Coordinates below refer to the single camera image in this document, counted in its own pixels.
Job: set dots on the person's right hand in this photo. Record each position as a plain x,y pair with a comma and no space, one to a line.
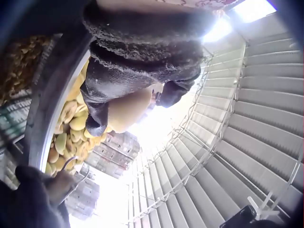
28,201

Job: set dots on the person's left hand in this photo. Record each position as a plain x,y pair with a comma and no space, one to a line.
142,47

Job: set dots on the person's left fingers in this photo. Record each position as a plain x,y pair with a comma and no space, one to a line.
97,118

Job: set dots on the person's left thumb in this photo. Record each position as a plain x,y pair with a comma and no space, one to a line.
175,95

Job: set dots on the person's right fingers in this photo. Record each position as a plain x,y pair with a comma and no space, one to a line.
54,187

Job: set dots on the curved metal peeling tool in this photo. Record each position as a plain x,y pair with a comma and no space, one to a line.
82,179

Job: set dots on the peeled yellow fruit piece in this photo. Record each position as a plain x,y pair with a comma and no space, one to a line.
128,111

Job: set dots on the brick building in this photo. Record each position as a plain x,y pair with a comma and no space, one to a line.
83,197
116,149

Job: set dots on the pile of yellow fruit pieces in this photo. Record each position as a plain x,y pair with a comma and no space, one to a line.
71,140

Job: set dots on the large metal basin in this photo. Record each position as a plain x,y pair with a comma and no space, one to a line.
45,114

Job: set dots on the green and white printed sack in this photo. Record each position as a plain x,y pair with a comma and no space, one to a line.
13,118

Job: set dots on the heap of brown-yellow peelings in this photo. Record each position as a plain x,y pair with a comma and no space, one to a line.
21,66

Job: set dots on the red patterned cloth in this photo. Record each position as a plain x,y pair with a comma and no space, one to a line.
201,2

